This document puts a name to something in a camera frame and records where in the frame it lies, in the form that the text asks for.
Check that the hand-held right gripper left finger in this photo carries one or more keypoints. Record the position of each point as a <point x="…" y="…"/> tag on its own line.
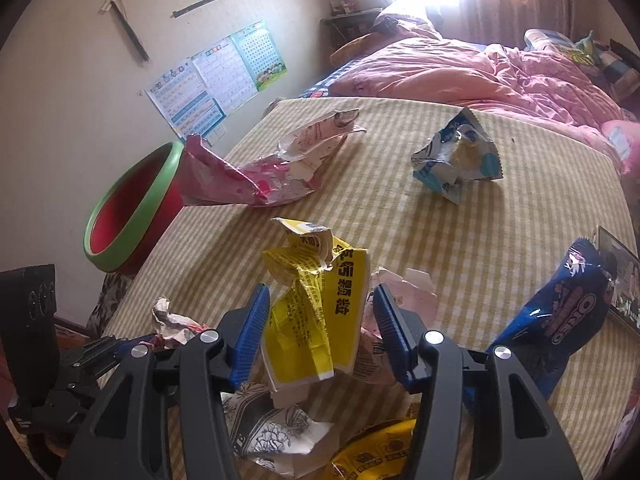
<point x="252" y="335"/>

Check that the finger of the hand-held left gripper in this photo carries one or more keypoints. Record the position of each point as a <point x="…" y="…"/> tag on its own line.
<point x="92" y="372"/>
<point x="100" y="346"/>

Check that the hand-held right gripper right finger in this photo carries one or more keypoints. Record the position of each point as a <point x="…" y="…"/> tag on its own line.
<point x="390" y="325"/>

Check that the yellow printed snack wrapper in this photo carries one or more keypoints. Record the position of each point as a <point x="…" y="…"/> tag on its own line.
<point x="300" y="340"/>

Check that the red basin with green rim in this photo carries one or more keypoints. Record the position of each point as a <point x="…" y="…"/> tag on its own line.
<point x="125" y="220"/>

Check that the blue cookie packet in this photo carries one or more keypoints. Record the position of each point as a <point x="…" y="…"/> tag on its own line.
<point x="560" y="310"/>

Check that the small pink paper carton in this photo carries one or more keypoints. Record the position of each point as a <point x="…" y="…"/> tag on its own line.
<point x="415" y="305"/>

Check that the dark floral cloth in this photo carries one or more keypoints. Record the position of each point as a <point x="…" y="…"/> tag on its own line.
<point x="110" y="300"/>

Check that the crumpled white paper wrapper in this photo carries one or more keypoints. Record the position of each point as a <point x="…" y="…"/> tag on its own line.
<point x="170" y="325"/>

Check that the yellow checked mat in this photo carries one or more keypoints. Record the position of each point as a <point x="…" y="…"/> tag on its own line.
<point x="400" y="240"/>

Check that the white floral print wrapper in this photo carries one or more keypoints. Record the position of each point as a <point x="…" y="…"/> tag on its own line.
<point x="270" y="430"/>

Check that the orange yellow snack packet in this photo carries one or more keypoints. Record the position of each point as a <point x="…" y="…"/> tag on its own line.
<point x="370" y="452"/>

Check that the pink and white plastic wrapper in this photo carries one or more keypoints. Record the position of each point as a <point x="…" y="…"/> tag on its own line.
<point x="225" y="180"/>

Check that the blue and white snack wrapper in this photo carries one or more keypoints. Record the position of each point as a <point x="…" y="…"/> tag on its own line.
<point x="450" y="160"/>

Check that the white smartphone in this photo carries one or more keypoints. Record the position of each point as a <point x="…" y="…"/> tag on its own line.
<point x="622" y="270"/>

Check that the blue checked bed sheet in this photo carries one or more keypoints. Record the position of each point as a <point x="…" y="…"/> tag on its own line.
<point x="320" y="85"/>

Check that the pink quilt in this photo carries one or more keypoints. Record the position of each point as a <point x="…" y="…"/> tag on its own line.
<point x="425" y="70"/>

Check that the yellow brown pillow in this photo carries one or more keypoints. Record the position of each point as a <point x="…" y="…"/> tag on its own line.
<point x="350" y="49"/>

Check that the pink printed pillow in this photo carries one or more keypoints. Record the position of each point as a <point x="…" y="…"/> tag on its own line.
<point x="622" y="140"/>

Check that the dark bedside table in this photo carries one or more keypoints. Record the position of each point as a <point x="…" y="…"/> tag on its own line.
<point x="345" y="27"/>

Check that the small boxes on bedside table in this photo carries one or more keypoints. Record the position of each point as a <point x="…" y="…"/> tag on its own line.
<point x="344" y="6"/>

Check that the white and blue pillow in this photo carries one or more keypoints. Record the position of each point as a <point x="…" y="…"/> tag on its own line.
<point x="545" y="39"/>

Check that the yellow green plush toy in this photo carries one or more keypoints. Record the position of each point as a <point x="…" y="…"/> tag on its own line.
<point x="580" y="50"/>

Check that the patchwork checked cushion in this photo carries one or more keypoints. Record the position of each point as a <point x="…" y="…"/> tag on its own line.
<point x="620" y="70"/>

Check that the patterned brown curtain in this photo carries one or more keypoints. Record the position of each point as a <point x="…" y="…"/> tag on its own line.
<point x="520" y="0"/>

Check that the white wall socket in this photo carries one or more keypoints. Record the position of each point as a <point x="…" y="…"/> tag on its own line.
<point x="217" y="135"/>

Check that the blue chart wall poster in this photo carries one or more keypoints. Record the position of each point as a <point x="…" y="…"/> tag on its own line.
<point x="185" y="100"/>

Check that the white chart wall poster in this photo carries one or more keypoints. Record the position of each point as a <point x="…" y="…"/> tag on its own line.
<point x="225" y="70"/>

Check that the green chart wall poster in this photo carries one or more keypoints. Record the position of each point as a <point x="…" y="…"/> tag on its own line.
<point x="260" y="55"/>

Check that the metal bracket with black rod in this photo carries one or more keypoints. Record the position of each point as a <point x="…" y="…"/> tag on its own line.
<point x="127" y="30"/>

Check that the black wall bar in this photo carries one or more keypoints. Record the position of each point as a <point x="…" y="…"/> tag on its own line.
<point x="200" y="1"/>

